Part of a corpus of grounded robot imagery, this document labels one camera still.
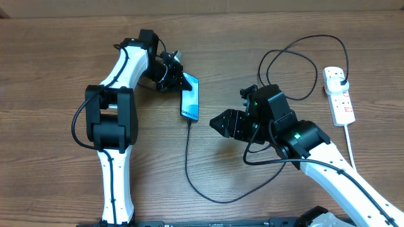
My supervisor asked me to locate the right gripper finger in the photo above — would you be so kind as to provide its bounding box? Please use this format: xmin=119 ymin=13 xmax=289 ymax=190
xmin=210 ymin=122 xmax=240 ymax=138
xmin=210 ymin=109 xmax=245 ymax=126

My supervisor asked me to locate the blue Samsung Galaxy smartphone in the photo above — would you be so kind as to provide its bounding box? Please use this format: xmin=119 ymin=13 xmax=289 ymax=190
xmin=180 ymin=73 xmax=199 ymax=121

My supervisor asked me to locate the black USB charging cable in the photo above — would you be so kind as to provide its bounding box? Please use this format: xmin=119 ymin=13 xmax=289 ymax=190
xmin=184 ymin=34 xmax=350 ymax=204

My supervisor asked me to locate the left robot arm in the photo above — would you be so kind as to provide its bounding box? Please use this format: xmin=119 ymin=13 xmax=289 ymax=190
xmin=80 ymin=29 xmax=199 ymax=226

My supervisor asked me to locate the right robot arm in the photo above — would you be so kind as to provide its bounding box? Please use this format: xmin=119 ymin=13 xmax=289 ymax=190
xmin=210 ymin=84 xmax=403 ymax=226

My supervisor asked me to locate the white charger plug adapter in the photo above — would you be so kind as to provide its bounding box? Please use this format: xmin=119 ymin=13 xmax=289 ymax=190
xmin=324 ymin=78 xmax=350 ymax=95

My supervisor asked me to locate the white power strip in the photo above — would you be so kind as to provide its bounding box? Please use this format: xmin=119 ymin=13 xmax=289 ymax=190
xmin=323 ymin=66 xmax=355 ymax=127

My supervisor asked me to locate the white power strip cord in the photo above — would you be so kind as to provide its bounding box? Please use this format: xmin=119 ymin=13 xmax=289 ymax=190
xmin=343 ymin=124 xmax=357 ymax=173

